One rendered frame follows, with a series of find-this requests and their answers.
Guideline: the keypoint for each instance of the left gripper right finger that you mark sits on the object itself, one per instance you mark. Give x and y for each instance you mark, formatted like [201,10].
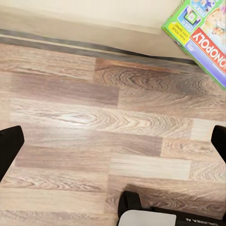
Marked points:
[218,139]

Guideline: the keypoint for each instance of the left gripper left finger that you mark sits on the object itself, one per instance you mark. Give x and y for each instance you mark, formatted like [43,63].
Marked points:
[11,141]

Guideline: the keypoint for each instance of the bed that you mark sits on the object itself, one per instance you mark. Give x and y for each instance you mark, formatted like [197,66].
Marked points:
[119,30]

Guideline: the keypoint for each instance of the board game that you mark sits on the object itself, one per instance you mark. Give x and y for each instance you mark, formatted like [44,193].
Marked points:
[199,28]

